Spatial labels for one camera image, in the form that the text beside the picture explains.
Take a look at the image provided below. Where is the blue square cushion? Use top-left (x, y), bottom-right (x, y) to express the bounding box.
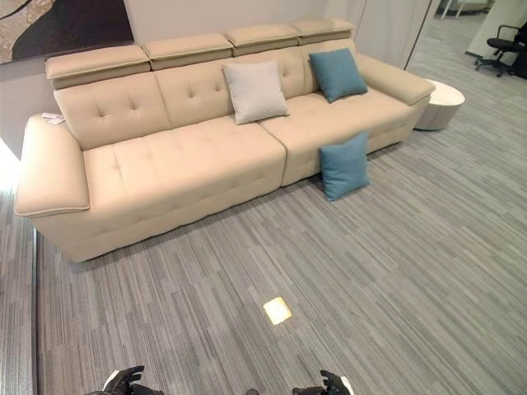
top-left (319, 131), bottom-right (371, 202)
top-left (308, 48), bottom-right (370, 104)

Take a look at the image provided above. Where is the round white side table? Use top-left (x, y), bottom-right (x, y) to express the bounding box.
top-left (413, 79), bottom-right (468, 132)

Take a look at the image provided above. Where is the grey square cushion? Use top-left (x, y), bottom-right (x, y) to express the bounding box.
top-left (222, 59), bottom-right (290, 126)

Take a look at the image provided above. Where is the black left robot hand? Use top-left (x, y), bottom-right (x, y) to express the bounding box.
top-left (96, 365), bottom-right (165, 395)

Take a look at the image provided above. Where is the brown abstract wall painting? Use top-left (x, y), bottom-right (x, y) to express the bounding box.
top-left (0, 0), bottom-right (136, 67)

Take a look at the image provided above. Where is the brass floor socket plate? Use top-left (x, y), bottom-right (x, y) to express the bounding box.
top-left (263, 299), bottom-right (294, 326)

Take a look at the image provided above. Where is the black office chair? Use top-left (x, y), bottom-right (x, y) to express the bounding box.
top-left (474, 25), bottom-right (527, 78)

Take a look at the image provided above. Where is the beige leather sofa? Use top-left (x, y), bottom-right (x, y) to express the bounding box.
top-left (15, 16), bottom-right (436, 263)

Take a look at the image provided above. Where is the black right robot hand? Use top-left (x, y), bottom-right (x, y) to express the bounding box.
top-left (291, 369), bottom-right (357, 395)

